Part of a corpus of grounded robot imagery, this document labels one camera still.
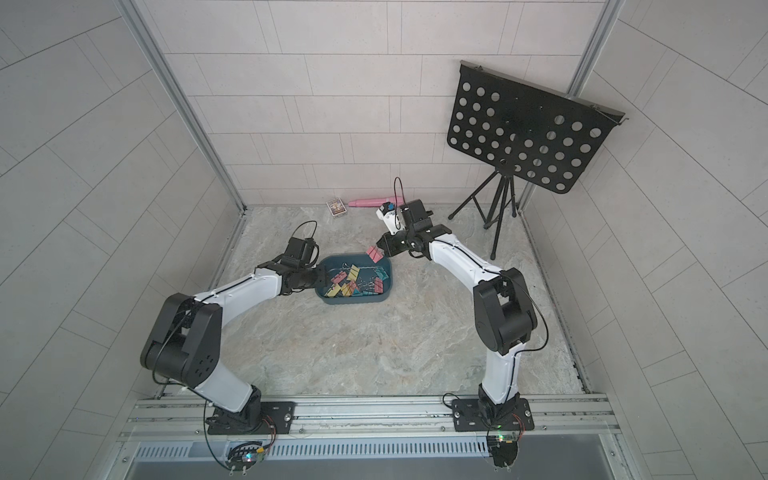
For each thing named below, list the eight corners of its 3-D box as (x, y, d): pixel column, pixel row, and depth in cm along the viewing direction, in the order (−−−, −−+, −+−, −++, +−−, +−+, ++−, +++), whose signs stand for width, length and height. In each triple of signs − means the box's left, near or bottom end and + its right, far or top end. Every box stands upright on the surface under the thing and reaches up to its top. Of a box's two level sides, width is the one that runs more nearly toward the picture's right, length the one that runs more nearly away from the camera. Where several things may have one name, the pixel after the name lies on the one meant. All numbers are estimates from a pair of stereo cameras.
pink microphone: (349, 207, 119) (348, 201, 117) (349, 204, 121) (348, 198, 118) (402, 204, 121) (403, 198, 118) (402, 202, 122) (402, 195, 119)
